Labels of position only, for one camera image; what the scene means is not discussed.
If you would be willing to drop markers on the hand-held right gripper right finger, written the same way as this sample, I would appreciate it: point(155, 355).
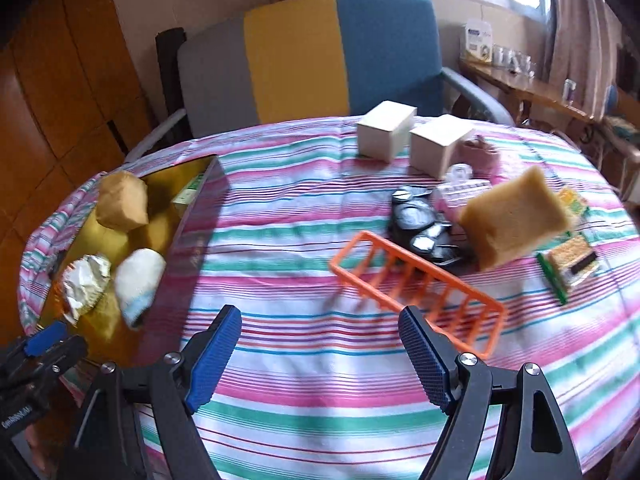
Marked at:
point(425, 360)

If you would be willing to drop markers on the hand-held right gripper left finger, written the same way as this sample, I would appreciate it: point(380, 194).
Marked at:
point(215, 355)

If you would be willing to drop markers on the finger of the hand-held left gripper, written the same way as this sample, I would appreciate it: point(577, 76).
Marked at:
point(65, 355)
point(47, 336)

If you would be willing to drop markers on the orange plastic rack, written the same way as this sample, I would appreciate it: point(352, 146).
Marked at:
point(380, 250)

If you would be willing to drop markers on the gold box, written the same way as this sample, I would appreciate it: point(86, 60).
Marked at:
point(160, 195)

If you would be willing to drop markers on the yellow sponge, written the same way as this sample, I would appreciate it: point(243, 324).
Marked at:
point(520, 217)
point(122, 200)

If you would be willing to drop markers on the long cracker packet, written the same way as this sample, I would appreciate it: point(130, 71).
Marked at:
point(570, 265)

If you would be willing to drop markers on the blue container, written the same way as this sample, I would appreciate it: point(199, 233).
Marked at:
point(612, 99)

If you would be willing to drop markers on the silver foil packet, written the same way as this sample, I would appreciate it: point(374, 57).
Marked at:
point(85, 285)

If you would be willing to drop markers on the white sock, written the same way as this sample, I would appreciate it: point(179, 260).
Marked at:
point(137, 280)

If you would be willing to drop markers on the green white small carton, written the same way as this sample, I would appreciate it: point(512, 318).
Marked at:
point(190, 190)

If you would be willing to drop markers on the striped tablecloth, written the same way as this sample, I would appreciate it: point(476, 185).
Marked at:
point(300, 210)

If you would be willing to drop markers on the pink sock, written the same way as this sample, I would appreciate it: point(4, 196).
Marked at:
point(480, 155)

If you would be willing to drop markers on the white cardboard box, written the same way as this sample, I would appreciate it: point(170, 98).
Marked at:
point(437, 147)
point(385, 130)

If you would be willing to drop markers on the small green yellow packet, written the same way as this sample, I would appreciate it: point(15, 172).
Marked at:
point(572, 202)

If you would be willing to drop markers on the black chair back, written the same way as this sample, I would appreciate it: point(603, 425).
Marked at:
point(170, 75)

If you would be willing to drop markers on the wooden side table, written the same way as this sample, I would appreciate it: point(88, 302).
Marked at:
point(530, 90)

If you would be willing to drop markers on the cluttered wooden shelf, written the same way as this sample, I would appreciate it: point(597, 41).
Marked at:
point(620, 135)

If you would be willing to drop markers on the small glass jar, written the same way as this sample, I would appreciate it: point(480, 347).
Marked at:
point(568, 92)

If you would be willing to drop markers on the grey yellow blue armchair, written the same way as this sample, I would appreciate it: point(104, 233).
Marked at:
point(290, 60)

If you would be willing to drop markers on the white printed carton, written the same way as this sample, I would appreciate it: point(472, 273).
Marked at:
point(477, 42)

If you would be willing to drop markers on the beige curtain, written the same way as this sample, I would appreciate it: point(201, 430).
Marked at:
point(580, 25)

